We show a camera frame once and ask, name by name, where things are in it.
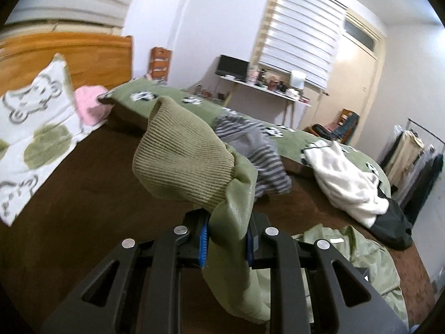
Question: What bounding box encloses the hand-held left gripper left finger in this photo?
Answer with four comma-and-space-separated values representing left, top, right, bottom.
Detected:
41, 210, 210, 334

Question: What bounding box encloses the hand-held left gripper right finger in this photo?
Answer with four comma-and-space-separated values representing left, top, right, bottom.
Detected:
248, 215, 410, 334

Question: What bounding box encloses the green leather jacket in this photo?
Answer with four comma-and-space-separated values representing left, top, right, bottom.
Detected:
133, 96, 408, 325

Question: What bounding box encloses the chair with draped clothes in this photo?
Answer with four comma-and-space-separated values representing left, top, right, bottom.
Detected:
305, 109, 361, 145

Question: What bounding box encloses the row of hanging clothes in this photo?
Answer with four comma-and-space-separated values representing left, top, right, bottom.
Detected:
380, 124, 445, 224

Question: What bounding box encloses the metal clothes rack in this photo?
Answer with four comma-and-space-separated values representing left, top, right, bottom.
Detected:
406, 118, 445, 148

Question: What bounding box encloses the grey striped garment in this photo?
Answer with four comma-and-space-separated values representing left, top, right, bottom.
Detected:
214, 111, 293, 200

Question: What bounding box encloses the white garment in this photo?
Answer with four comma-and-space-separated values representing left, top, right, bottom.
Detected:
301, 141, 390, 228

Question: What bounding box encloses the brown bed sheet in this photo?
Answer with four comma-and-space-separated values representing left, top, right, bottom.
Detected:
0, 118, 435, 334

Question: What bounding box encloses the black garment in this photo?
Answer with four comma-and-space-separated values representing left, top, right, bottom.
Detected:
370, 198, 414, 251

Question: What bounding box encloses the green panda print blanket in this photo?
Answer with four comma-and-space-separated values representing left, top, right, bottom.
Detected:
98, 77, 392, 195

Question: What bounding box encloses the white desk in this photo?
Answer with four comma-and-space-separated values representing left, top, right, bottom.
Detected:
217, 75, 313, 130

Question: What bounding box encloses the cluster of small desk items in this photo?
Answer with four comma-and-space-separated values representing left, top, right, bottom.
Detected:
247, 68, 312, 105

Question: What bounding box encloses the white box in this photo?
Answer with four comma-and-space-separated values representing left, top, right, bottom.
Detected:
290, 70, 307, 90

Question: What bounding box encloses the pink cloth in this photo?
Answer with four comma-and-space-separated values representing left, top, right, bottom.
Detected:
74, 85, 112, 126

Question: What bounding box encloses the black monitor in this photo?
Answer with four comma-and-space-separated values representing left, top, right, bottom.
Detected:
215, 55, 250, 80

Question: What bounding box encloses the orange wooden rack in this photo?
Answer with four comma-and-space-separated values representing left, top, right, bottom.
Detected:
150, 46, 173, 81

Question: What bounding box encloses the beige door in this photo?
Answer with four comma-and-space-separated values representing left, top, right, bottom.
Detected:
325, 10, 387, 147

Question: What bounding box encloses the white bear print pillow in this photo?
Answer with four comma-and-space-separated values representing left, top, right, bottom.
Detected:
0, 53, 109, 227

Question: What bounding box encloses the wooden headboard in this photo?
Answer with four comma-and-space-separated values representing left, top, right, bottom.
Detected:
0, 32, 135, 93

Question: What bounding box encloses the white zebra window blind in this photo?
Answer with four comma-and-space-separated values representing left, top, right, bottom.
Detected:
253, 0, 349, 92

